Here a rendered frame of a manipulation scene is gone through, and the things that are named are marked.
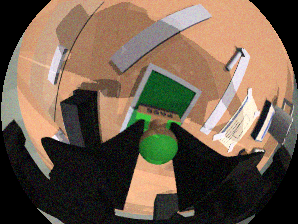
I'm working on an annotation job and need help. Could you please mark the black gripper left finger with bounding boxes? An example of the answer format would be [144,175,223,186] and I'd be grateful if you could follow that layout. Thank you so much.
[41,119,145,210]

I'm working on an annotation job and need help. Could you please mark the grey cup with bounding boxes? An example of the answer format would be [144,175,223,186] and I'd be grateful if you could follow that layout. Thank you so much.
[267,99,294,147]

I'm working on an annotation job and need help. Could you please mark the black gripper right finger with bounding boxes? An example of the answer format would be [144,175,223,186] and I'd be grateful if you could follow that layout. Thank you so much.
[169,121,265,212]

